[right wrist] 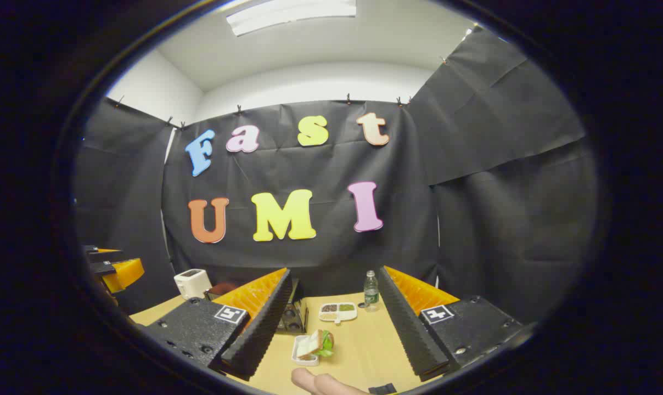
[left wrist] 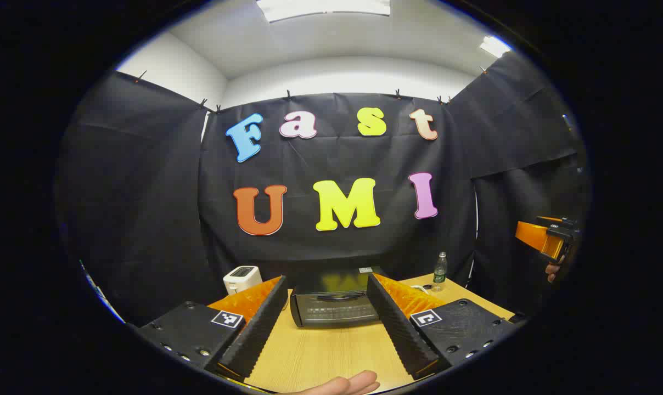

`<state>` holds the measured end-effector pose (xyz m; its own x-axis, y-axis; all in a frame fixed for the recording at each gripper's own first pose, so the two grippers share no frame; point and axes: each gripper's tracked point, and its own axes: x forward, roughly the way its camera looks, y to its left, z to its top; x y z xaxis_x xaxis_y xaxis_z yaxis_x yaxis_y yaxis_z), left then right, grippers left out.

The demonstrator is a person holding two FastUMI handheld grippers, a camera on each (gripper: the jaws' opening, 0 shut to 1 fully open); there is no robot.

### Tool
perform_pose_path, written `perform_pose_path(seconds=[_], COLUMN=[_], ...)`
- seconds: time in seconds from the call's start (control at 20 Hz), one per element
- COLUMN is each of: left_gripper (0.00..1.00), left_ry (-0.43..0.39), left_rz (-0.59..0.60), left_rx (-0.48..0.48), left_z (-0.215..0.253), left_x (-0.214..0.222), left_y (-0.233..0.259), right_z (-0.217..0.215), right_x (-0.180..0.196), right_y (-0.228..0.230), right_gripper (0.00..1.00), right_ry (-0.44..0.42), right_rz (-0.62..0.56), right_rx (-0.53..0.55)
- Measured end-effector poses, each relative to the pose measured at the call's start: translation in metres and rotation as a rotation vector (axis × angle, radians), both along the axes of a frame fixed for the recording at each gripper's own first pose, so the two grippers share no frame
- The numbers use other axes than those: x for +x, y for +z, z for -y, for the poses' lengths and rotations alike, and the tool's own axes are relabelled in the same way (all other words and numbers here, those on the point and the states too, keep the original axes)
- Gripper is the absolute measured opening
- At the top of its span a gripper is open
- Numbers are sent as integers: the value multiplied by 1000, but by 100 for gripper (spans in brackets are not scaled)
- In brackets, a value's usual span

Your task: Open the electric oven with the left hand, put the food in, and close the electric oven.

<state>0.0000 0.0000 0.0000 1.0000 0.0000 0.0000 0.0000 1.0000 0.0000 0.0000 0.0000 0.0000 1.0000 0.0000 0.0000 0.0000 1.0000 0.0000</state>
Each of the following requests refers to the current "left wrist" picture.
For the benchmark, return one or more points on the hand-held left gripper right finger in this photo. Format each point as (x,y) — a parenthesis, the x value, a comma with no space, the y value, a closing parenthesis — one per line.
(397,329)

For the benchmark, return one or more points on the large ceiling light panel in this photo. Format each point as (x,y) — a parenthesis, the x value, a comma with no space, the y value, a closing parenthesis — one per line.
(323,7)

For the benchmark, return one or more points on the small ceiling light panel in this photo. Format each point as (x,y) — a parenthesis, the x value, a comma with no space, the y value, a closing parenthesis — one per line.
(495,46)

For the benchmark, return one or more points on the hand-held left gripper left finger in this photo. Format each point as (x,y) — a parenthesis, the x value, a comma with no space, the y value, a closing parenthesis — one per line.
(257,329)

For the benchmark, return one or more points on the black backdrop cloth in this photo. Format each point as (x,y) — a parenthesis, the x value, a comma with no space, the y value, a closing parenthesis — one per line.
(145,192)

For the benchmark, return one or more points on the black electric oven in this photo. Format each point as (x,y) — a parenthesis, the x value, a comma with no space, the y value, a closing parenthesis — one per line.
(331,307)

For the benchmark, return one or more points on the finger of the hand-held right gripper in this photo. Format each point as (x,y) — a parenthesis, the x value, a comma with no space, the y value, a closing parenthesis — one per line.
(532,233)

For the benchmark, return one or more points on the white toaster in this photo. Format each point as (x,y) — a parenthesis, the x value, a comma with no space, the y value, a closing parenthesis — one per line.
(242,277)

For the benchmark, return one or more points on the clear plastic water bottle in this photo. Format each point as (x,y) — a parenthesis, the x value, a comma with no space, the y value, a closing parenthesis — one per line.
(440,271)

